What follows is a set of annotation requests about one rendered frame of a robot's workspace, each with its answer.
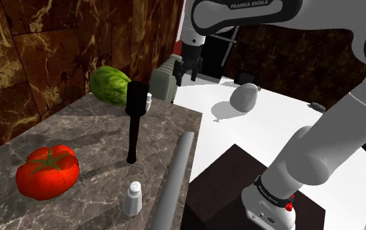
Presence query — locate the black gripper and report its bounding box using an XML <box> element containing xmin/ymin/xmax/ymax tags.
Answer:
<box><xmin>172</xmin><ymin>42</ymin><xmax>204</xmax><ymax>87</ymax></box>

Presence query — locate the black tall appliance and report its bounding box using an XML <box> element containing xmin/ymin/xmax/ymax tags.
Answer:
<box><xmin>199</xmin><ymin>25</ymin><xmax>240</xmax><ymax>84</ymax></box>

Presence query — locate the small black box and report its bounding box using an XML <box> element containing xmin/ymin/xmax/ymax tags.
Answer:
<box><xmin>233</xmin><ymin>70</ymin><xmax>261</xmax><ymax>87</ymax></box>

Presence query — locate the grey egg-shaped object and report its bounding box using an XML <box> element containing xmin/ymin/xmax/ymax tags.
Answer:
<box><xmin>229</xmin><ymin>82</ymin><xmax>260</xmax><ymax>113</ymax></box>

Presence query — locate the green lettuce head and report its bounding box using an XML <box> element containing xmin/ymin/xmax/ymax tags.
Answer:
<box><xmin>88</xmin><ymin>65</ymin><xmax>133</xmax><ymax>107</ymax></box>

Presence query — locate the grey cylindrical bar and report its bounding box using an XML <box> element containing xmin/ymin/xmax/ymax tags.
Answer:
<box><xmin>150</xmin><ymin>131</ymin><xmax>195</xmax><ymax>230</ymax></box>

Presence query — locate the small dark flat disc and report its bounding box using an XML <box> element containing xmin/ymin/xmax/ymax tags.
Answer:
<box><xmin>308</xmin><ymin>101</ymin><xmax>327</xmax><ymax>113</ymax></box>

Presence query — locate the grey salt shaker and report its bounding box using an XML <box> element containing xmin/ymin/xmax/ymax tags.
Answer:
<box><xmin>122</xmin><ymin>180</ymin><xmax>143</xmax><ymax>218</ymax></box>

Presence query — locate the red tomato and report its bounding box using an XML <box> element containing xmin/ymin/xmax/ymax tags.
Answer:
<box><xmin>15</xmin><ymin>144</ymin><xmax>80</xmax><ymax>201</ymax></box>

